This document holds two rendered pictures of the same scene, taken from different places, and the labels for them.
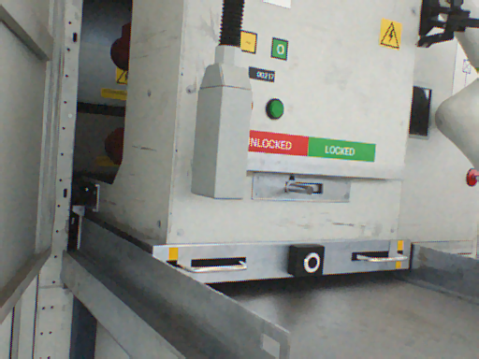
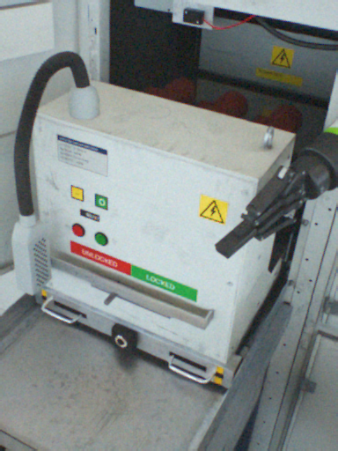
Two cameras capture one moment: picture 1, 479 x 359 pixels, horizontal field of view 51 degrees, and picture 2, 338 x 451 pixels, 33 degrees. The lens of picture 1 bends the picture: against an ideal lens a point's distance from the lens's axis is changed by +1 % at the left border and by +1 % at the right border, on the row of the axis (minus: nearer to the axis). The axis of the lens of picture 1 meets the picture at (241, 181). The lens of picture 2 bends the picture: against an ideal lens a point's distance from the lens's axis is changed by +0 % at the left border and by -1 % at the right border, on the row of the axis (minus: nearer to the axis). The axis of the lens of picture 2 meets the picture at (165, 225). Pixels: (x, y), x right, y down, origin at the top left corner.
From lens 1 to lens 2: 131 cm
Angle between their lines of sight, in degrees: 62
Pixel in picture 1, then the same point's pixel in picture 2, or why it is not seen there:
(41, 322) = not seen: hidden behind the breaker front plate
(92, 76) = (249, 55)
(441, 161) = not seen: outside the picture
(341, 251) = (158, 345)
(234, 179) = (25, 284)
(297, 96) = (119, 235)
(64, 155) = not seen: hidden behind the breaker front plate
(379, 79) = (200, 243)
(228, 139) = (18, 265)
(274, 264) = (106, 327)
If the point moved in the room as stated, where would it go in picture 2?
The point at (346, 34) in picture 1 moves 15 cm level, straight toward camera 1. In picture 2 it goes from (161, 201) to (85, 212)
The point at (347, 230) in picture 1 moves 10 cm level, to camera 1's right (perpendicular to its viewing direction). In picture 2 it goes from (171, 335) to (194, 365)
